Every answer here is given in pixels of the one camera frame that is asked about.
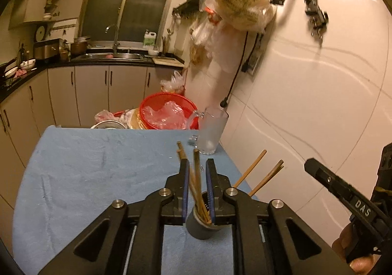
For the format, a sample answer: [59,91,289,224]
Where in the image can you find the clear glass mug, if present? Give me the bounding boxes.
[186,106,230,155]

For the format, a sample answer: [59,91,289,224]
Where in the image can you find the wooden cutting board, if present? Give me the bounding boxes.
[152,57,185,67]

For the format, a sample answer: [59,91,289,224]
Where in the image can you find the beige base cabinets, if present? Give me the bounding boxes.
[0,65,186,251]

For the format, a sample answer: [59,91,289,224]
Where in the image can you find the pink plastic bag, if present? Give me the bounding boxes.
[94,109,117,123]

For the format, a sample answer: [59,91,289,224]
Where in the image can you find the metal sink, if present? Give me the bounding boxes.
[74,52,145,62]

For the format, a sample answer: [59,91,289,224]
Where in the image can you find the dark grey cylindrical utensil holder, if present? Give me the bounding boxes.
[185,191,226,240]

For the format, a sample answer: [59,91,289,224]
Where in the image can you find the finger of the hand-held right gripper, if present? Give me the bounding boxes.
[304,157,378,224]

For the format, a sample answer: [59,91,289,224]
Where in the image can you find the black wall rack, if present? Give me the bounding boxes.
[172,0,209,20]

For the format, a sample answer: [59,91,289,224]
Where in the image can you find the white plastic bag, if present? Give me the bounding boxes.
[160,70,186,96]

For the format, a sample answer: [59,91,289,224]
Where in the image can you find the kitchen window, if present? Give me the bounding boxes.
[79,0,179,47]

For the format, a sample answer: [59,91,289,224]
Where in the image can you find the silver kitchen appliance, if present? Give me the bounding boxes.
[33,38,61,61]

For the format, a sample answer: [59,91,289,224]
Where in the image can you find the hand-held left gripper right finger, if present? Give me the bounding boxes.
[206,158,356,275]

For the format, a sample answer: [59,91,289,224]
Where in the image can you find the hanging plastic bags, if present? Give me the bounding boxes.
[188,0,278,58]

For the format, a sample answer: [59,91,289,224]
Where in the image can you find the round kitchen scale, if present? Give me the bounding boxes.
[35,24,47,42]

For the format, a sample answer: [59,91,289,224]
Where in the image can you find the red plastic basket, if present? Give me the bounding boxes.
[139,92,199,130]

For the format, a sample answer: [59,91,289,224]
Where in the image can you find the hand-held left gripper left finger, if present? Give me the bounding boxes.
[38,159,191,275]

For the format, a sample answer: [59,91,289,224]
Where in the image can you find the black kitchen countertop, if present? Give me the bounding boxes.
[0,54,186,103]

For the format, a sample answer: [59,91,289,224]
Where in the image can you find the wall socket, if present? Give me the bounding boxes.
[241,33,264,76]

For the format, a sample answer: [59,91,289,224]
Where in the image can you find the metal faucet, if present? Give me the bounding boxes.
[105,24,121,54]

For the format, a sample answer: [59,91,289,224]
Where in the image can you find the beige wall cabinet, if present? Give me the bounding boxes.
[9,0,87,30]

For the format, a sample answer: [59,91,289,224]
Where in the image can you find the group of wooden chopsticks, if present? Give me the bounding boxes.
[211,149,285,225]

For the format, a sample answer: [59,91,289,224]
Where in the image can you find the green detergent bottle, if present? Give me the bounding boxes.
[142,30,157,49]

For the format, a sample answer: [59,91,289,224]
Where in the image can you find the blue table cloth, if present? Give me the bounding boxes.
[12,124,261,275]

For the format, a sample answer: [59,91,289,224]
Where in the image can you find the metal bowl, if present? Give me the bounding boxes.
[90,120,127,129]

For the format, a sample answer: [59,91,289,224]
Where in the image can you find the person's right hand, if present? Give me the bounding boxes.
[332,224,379,275]

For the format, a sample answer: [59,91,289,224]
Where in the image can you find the clear plastic bag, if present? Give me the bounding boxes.
[144,102,188,129]

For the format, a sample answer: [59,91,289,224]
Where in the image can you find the tan wooden chopstick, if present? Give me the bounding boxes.
[176,141,212,225]
[193,148,209,224]

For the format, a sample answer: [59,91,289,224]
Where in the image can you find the black power cord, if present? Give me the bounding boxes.
[220,32,249,109]

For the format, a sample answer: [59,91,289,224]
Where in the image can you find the brown cooking pot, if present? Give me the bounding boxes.
[71,36,90,55]

